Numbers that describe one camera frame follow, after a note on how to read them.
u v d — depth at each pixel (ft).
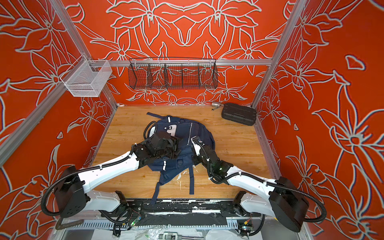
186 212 2.39
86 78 3.01
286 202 1.33
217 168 2.00
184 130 3.11
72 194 1.29
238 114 3.49
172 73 3.23
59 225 2.25
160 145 1.95
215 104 3.85
